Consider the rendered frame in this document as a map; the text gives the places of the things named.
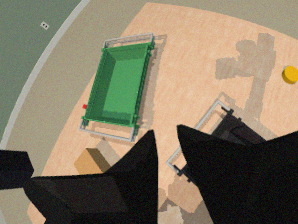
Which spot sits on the yellow short cylinder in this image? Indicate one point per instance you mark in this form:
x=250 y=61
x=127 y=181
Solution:
x=290 y=74

